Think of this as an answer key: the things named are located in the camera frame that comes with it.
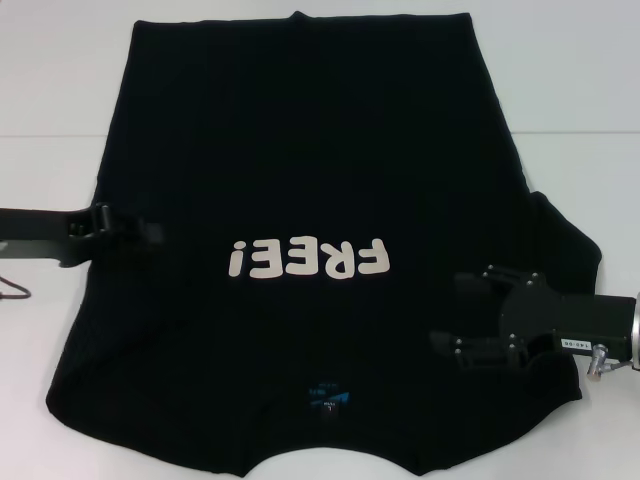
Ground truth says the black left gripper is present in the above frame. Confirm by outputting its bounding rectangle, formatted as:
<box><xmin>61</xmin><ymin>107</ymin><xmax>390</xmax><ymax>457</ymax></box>
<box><xmin>0</xmin><ymin>201</ymin><xmax>167</xmax><ymax>270</ymax></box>

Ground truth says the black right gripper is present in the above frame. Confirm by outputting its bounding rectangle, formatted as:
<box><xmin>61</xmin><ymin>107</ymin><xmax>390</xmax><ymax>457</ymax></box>
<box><xmin>429</xmin><ymin>263</ymin><xmax>636</xmax><ymax>374</ymax></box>

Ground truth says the black shirt with FREE print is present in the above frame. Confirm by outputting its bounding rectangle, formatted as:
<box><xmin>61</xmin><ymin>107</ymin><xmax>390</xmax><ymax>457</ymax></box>
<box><xmin>45</xmin><ymin>10</ymin><xmax>604</xmax><ymax>480</ymax></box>

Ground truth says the reddish left arm cable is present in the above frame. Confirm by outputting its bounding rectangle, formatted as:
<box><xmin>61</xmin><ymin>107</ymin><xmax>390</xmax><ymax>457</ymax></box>
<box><xmin>0</xmin><ymin>271</ymin><xmax>30</xmax><ymax>302</ymax></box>

